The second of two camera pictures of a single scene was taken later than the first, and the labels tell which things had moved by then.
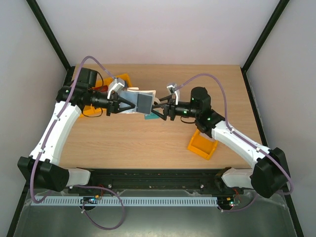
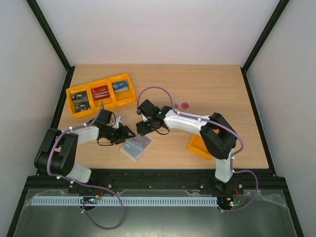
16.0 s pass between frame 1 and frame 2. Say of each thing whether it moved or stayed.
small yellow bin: stayed
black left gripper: moved
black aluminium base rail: stayed
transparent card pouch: moved
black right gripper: moved
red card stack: stayed
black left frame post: stayed
